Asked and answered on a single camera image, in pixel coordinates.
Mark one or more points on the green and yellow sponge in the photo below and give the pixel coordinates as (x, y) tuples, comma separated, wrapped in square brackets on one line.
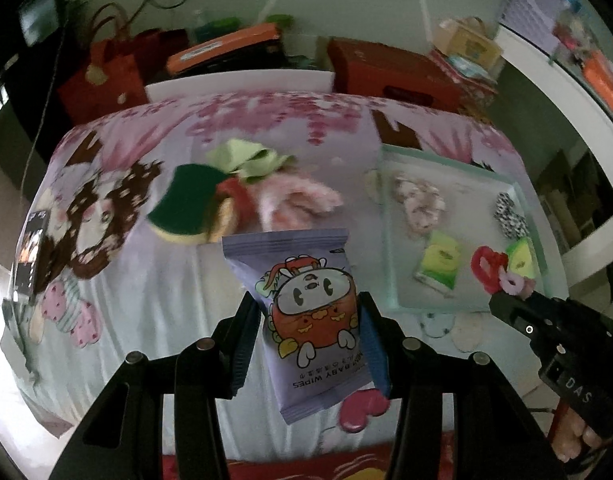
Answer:
[(186, 200)]

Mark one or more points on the white bed footboard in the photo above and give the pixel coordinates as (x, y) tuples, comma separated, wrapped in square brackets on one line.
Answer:
[(236, 85)]

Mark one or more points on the black smartphone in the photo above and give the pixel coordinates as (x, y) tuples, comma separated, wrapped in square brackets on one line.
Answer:
[(31, 255)]

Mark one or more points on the red and pink hair clip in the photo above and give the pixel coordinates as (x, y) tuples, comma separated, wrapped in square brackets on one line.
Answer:
[(486, 265)]

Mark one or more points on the small red plastic piece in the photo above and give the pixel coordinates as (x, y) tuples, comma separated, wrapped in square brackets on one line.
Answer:
[(234, 192)]

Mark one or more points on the purple cartoon wipes packet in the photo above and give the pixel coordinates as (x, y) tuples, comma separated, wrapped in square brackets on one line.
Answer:
[(311, 310)]

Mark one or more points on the red gift bag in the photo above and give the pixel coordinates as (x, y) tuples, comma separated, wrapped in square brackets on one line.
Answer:
[(106, 85)]

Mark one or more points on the pink floral scrunchie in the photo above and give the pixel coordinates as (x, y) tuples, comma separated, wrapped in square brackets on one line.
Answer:
[(419, 205)]

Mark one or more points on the pale green shallow box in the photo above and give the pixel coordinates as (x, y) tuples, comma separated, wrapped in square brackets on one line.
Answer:
[(401, 260)]

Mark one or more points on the orange box on shelf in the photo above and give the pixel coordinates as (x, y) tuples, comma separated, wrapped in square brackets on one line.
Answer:
[(606, 80)]

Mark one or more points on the wall calendar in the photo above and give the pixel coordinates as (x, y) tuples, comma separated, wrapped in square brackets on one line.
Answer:
[(531, 10)]

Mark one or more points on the white curved shelf board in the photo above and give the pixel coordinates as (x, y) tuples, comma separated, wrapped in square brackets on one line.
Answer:
[(551, 77)]

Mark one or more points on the orange lidded box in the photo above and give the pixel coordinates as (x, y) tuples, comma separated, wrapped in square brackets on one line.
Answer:
[(221, 42)]

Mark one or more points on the black screen device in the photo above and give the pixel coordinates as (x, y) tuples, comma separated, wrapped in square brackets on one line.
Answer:
[(39, 15)]

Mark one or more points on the large red box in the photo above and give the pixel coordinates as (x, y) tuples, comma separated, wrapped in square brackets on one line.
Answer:
[(386, 65)]

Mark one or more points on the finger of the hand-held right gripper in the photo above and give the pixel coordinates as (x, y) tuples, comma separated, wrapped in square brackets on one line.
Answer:
[(511, 312), (541, 302)]

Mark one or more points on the pink fuzzy sock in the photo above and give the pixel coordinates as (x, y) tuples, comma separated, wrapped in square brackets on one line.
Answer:
[(291, 200)]

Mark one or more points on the light blue wipes pack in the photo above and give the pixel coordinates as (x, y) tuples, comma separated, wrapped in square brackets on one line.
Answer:
[(469, 65)]

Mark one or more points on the person's right hand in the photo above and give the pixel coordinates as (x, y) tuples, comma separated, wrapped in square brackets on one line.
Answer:
[(574, 435)]

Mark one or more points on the leopard print scrunchie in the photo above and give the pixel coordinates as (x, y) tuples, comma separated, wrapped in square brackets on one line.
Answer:
[(509, 217)]

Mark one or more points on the green plastic object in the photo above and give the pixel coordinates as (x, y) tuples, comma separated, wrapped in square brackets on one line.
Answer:
[(226, 24)]

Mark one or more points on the cartoon printed bed sheet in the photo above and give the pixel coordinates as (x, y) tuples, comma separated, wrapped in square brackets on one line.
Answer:
[(161, 310)]

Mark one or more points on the light green bow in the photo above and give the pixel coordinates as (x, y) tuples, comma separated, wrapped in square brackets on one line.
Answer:
[(246, 160)]

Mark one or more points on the round wooden piece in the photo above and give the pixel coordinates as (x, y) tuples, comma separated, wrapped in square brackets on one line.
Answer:
[(224, 220)]

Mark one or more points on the dark red bag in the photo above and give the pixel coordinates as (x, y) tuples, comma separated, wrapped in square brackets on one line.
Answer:
[(161, 50)]

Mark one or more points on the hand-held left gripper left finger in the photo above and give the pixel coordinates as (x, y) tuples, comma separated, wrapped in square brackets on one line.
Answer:
[(244, 355)]

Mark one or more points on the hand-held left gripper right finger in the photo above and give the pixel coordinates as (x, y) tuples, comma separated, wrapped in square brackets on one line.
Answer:
[(376, 355)]

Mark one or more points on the patterned storage basket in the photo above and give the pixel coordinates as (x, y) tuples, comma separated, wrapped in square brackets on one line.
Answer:
[(466, 90)]

